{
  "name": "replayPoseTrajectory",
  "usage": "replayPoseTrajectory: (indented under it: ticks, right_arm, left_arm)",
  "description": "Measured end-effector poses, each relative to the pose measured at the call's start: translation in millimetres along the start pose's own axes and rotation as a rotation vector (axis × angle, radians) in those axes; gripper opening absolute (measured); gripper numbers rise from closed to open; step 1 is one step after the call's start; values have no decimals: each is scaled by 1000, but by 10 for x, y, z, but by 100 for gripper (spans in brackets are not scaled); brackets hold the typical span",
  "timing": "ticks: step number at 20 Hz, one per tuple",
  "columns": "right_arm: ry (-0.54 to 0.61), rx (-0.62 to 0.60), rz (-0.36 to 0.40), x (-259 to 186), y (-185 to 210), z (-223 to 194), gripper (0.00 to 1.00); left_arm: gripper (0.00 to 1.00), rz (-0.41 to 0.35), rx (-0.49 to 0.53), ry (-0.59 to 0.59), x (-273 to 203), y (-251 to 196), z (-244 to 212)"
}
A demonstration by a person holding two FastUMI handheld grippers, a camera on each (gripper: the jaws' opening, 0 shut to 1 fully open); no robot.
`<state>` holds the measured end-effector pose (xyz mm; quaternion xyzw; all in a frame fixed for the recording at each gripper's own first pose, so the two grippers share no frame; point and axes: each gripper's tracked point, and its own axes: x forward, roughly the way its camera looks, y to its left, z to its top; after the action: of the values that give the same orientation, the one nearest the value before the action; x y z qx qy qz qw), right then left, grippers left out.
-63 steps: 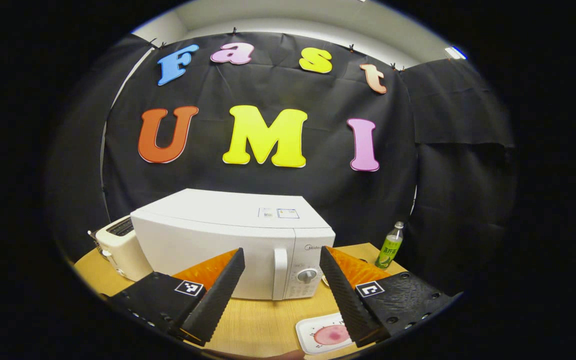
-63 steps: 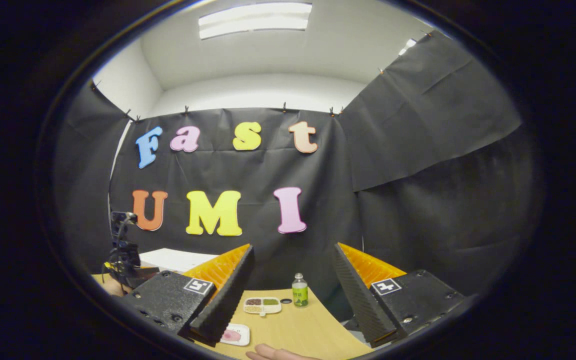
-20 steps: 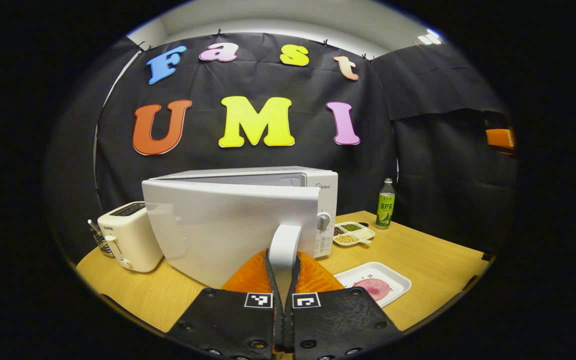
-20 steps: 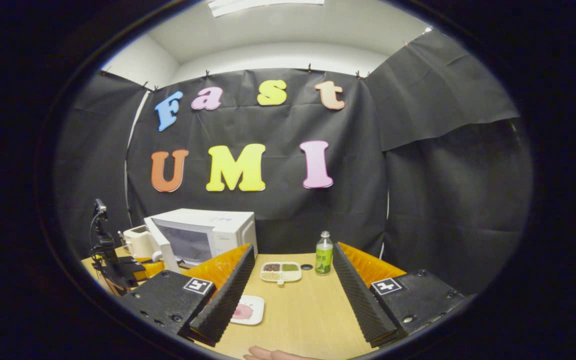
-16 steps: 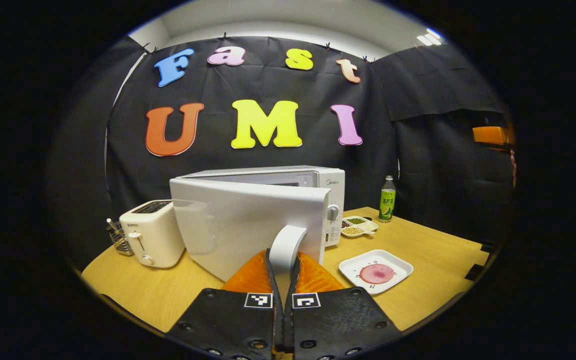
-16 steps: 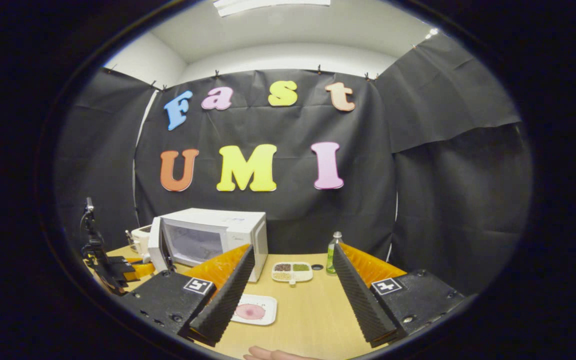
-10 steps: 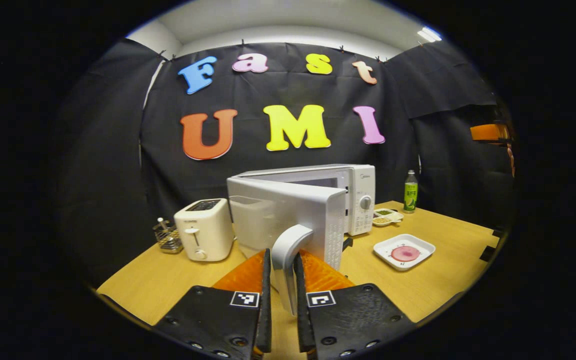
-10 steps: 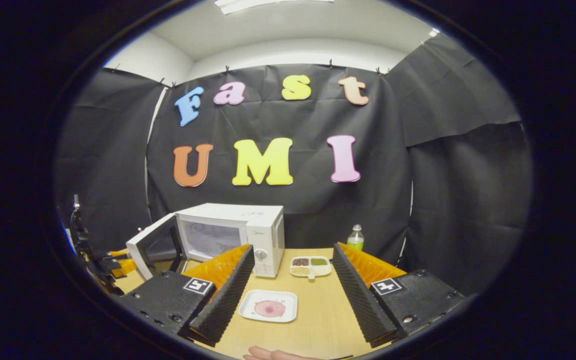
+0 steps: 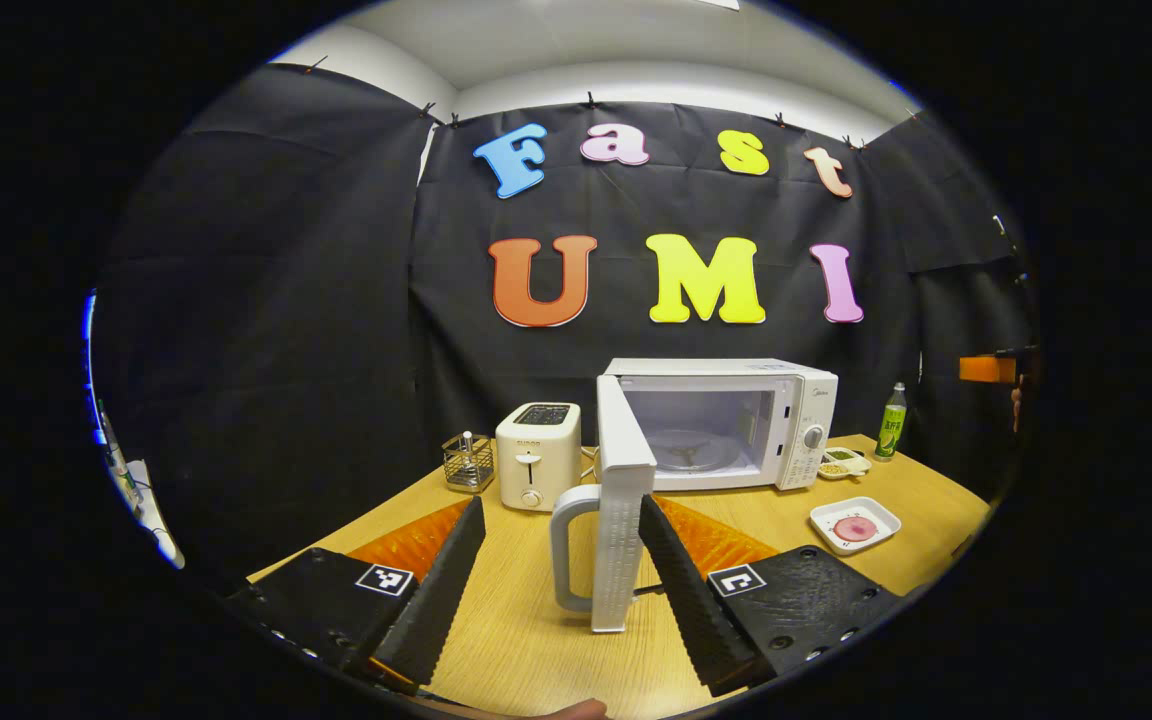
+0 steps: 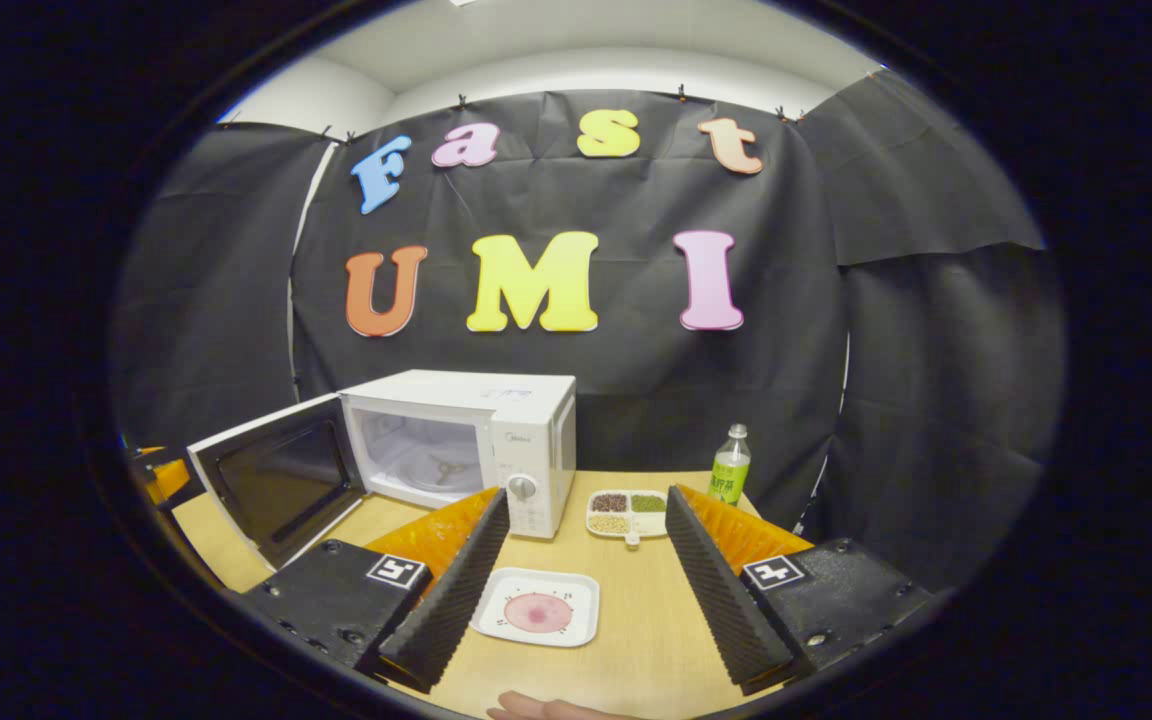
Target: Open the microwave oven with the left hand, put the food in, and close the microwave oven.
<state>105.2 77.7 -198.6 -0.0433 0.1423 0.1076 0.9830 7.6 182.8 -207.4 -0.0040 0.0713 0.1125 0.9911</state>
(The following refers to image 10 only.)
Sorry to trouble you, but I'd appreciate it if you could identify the white divided dish of beans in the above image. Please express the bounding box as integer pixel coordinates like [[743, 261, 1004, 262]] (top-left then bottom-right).
[[586, 488, 669, 547]]

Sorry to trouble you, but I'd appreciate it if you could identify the white microwave oven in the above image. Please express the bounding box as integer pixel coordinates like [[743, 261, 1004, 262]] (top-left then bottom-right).
[[186, 369, 578, 571]]

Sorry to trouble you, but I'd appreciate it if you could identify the white square food plate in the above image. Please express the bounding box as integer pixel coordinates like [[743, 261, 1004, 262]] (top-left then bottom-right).
[[469, 567, 601, 649]]

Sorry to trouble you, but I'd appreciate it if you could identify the pink round food slice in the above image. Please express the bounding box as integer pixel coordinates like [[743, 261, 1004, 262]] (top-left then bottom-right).
[[503, 592, 575, 634]]

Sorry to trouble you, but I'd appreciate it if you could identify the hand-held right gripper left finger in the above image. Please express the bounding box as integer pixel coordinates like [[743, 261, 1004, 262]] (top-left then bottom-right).
[[236, 487, 512, 693]]

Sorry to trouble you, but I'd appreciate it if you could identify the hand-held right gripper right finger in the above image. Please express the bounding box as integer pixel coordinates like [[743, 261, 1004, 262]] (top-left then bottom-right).
[[664, 484, 937, 698]]

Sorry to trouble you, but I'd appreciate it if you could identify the green label drink bottle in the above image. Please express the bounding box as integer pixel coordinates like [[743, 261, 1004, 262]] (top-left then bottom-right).
[[708, 424, 752, 506]]

